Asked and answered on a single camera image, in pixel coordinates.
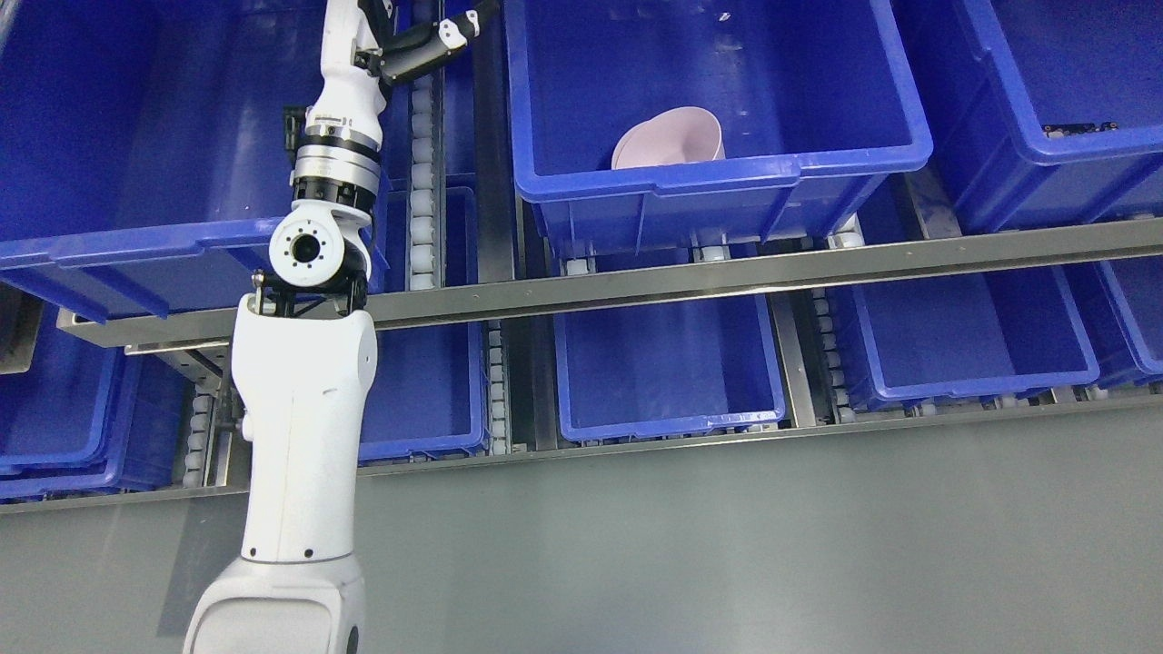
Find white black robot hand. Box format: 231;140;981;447
307;1;500;135

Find pink bowl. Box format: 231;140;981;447
611;106;726;170

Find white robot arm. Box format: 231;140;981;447
183;100;383;653

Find blue bin behind arm lower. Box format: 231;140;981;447
358;186;490;465

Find metal shelf rack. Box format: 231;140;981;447
0;0;1163;517

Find blue bin left upper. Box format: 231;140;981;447
3;1;374;322

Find blue bin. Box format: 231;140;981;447
552;296;789;445
504;1;933;258
3;1;374;322
892;1;1162;234
1;311;190;504
825;266;1099;412

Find blue bin centre lower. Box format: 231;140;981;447
552;296;789;445

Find blue bin lower left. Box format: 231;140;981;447
1;311;190;504

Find blue bin centre upper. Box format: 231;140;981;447
504;1;933;258

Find blue bin right lower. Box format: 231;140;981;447
825;266;1099;412

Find blue bin right upper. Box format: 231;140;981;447
892;1;1162;234

